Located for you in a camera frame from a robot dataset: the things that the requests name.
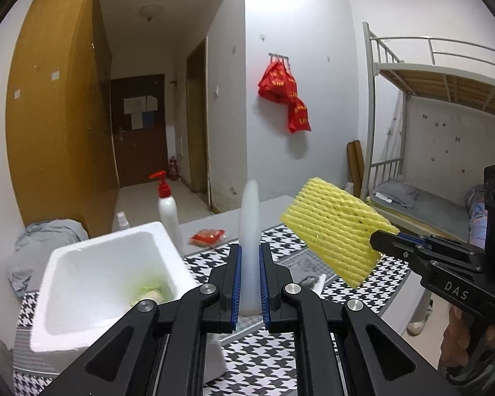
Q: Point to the ceiling lamp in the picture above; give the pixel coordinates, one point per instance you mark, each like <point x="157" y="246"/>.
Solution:
<point x="149" y="12"/>

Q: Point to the dark brown entrance door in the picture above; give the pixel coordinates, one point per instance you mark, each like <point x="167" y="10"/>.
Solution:
<point x="139" y="127"/>

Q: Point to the blue spray bottle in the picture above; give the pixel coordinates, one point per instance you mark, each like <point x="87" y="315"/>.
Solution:
<point x="120" y="222"/>

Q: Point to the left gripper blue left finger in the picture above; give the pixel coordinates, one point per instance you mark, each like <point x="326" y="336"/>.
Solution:
<point x="158" y="349"/>

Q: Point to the white styrofoam box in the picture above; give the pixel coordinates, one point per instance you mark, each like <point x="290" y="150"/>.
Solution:
<point x="90" y="285"/>

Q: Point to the red fire extinguisher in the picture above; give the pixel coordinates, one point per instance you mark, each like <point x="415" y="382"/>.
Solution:
<point x="174" y="168"/>

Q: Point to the white towel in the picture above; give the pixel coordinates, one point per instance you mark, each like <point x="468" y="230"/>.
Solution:
<point x="249" y="239"/>

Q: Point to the metal bunk bed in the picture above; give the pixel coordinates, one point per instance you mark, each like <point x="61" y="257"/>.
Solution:
<point x="430" y="123"/>

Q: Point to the red hanging bags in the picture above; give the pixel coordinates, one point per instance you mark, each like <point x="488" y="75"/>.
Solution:
<point x="279" y="86"/>

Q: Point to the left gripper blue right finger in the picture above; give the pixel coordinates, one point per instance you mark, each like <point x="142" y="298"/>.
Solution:
<point x="341" y="348"/>

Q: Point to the person's right hand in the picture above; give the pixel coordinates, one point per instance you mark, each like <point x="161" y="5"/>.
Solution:
<point x="457" y="339"/>

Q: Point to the white pump lotion bottle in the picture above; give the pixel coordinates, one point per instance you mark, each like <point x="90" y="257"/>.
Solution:
<point x="168" y="210"/>

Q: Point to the light blue crumpled cloth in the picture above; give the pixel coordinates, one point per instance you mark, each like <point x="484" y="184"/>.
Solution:
<point x="34" y="246"/>

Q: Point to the yellow foam fruit net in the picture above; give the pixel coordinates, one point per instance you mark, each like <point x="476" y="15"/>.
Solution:
<point x="337" y="227"/>

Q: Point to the wooden wardrobe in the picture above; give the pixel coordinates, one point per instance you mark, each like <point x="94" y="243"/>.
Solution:
<point x="58" y="125"/>

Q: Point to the red snack packet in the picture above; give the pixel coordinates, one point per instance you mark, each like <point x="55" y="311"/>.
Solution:
<point x="207" y="237"/>

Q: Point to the green tissue pack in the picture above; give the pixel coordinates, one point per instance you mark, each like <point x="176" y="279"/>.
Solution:
<point x="155" y="293"/>

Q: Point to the grey folded clothes on bed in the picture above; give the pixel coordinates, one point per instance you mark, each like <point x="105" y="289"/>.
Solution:
<point x="398" y="191"/>

